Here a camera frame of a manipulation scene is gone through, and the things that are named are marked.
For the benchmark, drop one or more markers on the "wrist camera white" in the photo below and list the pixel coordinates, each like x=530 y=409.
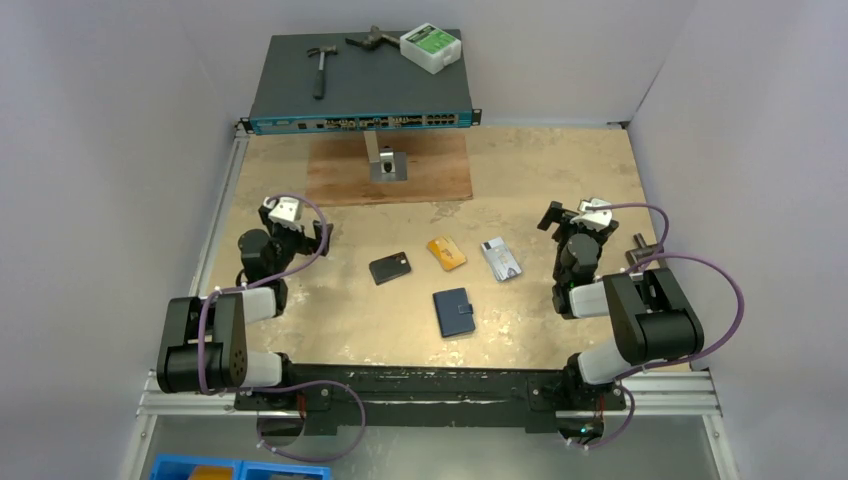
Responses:
x=284 y=211
x=593 y=214

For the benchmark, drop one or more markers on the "blue network switch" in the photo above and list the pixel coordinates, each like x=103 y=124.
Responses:
x=376 y=90

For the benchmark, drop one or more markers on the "white green electrical box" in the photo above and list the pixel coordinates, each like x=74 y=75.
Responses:
x=430 y=48

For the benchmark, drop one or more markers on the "metal door handle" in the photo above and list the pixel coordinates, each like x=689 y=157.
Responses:
x=641 y=250

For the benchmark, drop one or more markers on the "small black hammer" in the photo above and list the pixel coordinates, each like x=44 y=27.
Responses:
x=321 y=52

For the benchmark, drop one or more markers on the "dark metal tool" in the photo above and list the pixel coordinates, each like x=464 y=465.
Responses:
x=375 y=38

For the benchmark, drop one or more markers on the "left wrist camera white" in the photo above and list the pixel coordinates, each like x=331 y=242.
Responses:
x=284 y=211

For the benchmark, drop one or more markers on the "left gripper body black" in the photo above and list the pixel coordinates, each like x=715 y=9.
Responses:
x=288 y=242

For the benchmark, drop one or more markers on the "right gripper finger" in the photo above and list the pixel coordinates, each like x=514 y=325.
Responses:
x=553 y=214
x=607 y=232

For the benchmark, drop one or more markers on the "brown wooden board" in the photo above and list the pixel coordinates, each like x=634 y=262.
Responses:
x=338 y=172

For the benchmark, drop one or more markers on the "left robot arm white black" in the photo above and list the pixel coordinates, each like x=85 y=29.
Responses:
x=203 y=346

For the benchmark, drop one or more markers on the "black credit card stack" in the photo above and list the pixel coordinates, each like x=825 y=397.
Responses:
x=389 y=268

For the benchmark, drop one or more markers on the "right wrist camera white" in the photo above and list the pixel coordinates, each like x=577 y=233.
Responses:
x=593 y=214

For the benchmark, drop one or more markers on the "metal stand bracket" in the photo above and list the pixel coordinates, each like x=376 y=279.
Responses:
x=385 y=164

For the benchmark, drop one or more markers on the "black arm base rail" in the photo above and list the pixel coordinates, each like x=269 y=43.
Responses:
x=409 y=396

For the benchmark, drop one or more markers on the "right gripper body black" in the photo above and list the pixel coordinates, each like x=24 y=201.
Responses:
x=571 y=224

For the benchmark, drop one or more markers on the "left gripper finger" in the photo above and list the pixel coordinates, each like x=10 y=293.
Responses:
x=323 y=232
x=265 y=208

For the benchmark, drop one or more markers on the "aluminium frame rail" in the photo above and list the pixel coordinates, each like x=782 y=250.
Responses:
x=658 y=393

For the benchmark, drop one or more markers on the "blue plastic bin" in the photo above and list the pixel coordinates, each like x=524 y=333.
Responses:
x=168 y=466

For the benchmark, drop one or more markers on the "blue leather card holder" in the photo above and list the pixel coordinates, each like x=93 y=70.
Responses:
x=454 y=312

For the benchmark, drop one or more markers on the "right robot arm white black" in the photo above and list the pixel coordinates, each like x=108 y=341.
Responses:
x=651 y=318

